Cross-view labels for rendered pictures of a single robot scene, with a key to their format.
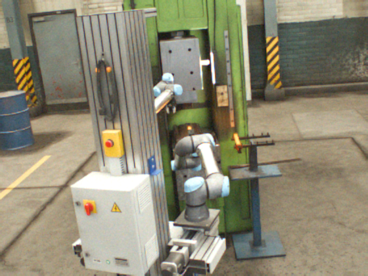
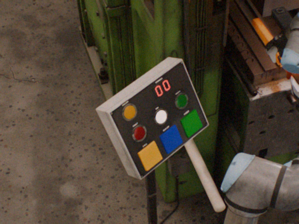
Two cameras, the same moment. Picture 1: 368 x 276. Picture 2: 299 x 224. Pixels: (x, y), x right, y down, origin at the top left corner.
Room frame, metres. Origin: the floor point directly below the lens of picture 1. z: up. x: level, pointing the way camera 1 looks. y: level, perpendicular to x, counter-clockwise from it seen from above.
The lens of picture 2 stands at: (2.14, 0.87, 2.73)
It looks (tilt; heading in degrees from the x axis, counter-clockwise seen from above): 50 degrees down; 346
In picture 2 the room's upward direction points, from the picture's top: 3 degrees counter-clockwise
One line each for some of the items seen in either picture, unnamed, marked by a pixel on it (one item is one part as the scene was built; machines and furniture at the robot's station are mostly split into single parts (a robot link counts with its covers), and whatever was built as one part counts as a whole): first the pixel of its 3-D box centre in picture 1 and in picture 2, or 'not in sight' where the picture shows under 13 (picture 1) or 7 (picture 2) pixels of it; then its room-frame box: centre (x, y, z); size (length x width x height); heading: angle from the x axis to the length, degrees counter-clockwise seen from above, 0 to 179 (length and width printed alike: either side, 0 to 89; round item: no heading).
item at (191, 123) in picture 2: not in sight; (190, 123); (3.43, 0.39, 1.01); 0.07 x 0.05 x 0.07; 117
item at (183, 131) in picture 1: (186, 133); (254, 37); (3.81, -0.02, 0.96); 0.42 x 0.20 x 0.09; 2
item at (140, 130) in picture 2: not in sight; (139, 133); (3.38, 0.59, 1.09); 0.05 x 0.03 x 0.04; 92
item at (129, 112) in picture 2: not in sight; (129, 112); (3.42, 0.61, 1.16); 0.05 x 0.03 x 0.04; 92
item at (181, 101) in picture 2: not in sight; (181, 101); (3.47, 0.41, 1.09); 0.05 x 0.03 x 0.04; 92
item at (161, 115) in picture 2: not in sight; (160, 116); (3.43, 0.50, 1.09); 0.05 x 0.03 x 0.04; 92
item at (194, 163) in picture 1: (193, 162); not in sight; (3.21, -0.04, 0.90); 0.11 x 0.08 x 0.11; 98
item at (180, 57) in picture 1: (185, 62); not in sight; (3.81, -0.06, 1.56); 0.42 x 0.39 x 0.40; 2
